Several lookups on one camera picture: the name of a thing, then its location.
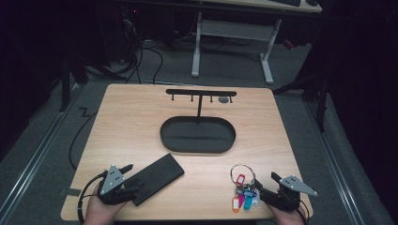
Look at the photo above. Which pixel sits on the grey round table grommet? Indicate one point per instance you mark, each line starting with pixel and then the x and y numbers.
pixel 223 99

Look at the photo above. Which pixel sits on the person's right hand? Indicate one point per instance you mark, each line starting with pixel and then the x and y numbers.
pixel 291 218

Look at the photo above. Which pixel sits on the metal floor rail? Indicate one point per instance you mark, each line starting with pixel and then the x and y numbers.
pixel 34 157
pixel 331 157

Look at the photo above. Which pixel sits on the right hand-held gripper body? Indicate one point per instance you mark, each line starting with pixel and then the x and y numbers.
pixel 286 197

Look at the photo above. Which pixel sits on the black key stand with tray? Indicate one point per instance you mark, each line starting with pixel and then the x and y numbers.
pixel 197 136

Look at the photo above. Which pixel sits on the person's left hand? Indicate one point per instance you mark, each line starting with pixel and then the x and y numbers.
pixel 100 214

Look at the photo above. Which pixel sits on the white-legged desk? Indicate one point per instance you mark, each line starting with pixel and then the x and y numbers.
pixel 234 29

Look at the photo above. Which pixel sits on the black computer mouse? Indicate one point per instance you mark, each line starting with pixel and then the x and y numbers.
pixel 312 2

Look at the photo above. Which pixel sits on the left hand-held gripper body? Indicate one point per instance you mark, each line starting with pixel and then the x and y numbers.
pixel 113 180

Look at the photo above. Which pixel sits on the grey tape strip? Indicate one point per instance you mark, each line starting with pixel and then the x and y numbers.
pixel 73 192

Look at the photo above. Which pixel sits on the small red object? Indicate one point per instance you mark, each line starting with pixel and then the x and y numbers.
pixel 288 44

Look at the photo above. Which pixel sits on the black keyboard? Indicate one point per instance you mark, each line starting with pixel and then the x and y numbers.
pixel 286 2

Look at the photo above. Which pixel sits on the black metal stand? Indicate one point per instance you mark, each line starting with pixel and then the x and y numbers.
pixel 321 106
pixel 64 90

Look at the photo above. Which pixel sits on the black computer tower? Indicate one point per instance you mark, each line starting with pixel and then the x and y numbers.
pixel 130 31

